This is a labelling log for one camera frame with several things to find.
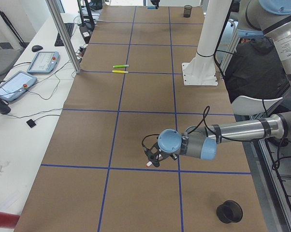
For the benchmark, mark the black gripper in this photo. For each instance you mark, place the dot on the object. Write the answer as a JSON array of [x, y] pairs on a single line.
[[153, 3], [165, 157]]

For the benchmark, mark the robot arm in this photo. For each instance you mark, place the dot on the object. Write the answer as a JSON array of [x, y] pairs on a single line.
[[256, 18]]

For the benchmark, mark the far black mesh pen cup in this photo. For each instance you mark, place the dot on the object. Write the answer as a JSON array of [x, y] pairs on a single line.
[[187, 11]]

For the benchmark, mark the black mesh pen cup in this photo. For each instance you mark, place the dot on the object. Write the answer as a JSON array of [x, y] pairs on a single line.
[[229, 212], [187, 11]]

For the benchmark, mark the green highlighter pen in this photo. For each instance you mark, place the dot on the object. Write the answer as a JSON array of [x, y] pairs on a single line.
[[121, 66]]

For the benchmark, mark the yellow highlighter pen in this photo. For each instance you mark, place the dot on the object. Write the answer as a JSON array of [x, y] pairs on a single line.
[[120, 71]]

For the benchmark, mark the white chair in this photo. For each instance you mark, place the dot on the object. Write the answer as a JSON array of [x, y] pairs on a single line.
[[245, 106]]

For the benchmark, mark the seated person in black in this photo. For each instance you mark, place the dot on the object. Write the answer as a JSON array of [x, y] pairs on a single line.
[[255, 70]]

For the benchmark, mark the far teach pendant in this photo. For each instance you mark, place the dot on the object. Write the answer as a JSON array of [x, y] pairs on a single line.
[[43, 62]]

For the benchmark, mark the teach pendant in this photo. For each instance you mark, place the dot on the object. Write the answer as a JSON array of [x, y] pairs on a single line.
[[43, 62], [16, 85]]

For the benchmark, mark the black computer mouse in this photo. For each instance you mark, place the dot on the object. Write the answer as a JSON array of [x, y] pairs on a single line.
[[36, 48]]

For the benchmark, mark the near teach pendant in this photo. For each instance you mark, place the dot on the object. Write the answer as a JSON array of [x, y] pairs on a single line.
[[16, 85]]

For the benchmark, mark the red cylinder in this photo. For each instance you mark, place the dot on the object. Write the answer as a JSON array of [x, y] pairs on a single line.
[[8, 221]]

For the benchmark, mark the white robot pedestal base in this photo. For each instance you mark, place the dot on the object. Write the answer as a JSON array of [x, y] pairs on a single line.
[[201, 71]]

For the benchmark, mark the aluminium frame post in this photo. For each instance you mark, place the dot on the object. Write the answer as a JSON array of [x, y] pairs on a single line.
[[56, 15]]

